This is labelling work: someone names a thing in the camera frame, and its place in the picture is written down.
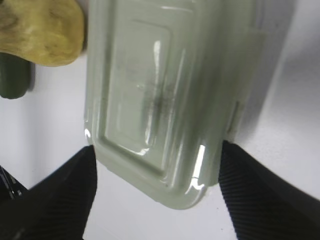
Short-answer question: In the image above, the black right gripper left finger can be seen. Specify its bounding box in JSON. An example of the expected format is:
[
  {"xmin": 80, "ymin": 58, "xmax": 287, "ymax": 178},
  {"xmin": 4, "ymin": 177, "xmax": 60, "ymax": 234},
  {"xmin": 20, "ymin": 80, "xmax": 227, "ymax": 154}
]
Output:
[{"xmin": 0, "ymin": 145, "xmax": 97, "ymax": 240}]

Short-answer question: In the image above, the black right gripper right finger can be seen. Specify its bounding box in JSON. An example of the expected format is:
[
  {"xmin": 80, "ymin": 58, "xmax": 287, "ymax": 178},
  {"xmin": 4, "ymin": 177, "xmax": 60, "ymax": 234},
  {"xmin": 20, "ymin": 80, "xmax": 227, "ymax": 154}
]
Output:
[{"xmin": 218, "ymin": 141, "xmax": 320, "ymax": 240}]

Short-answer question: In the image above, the green lidded glass container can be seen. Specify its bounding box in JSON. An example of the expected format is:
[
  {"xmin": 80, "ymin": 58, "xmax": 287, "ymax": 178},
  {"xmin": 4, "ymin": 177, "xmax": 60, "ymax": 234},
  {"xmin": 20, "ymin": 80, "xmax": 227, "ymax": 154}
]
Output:
[{"xmin": 84, "ymin": 0, "xmax": 266, "ymax": 210}]

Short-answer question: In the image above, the yellow pear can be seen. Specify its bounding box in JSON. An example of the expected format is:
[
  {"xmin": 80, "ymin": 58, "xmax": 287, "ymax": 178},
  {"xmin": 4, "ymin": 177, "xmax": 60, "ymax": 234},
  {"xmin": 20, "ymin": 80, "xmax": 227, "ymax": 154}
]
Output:
[{"xmin": 0, "ymin": 0, "xmax": 85, "ymax": 67}]

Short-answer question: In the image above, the green cucumber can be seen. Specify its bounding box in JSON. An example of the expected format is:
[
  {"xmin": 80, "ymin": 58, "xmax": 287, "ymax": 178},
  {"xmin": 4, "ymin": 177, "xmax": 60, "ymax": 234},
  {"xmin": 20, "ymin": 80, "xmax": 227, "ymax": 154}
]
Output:
[{"xmin": 0, "ymin": 53, "xmax": 32, "ymax": 100}]

